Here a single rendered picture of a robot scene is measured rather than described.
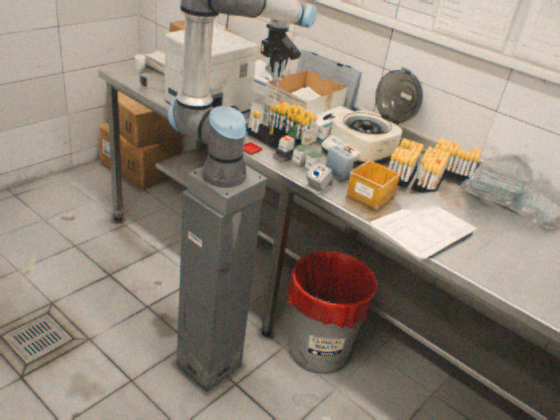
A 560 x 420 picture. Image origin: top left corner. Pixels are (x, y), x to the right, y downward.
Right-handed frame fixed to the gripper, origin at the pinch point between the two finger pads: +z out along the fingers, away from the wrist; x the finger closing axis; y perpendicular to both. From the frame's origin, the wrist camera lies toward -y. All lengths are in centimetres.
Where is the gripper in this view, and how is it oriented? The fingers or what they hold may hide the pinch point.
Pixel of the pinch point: (277, 79)
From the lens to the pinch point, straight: 232.6
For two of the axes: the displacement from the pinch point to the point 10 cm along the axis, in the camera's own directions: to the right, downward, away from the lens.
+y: -7.2, -4.5, 5.2
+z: -1.2, 8.3, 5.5
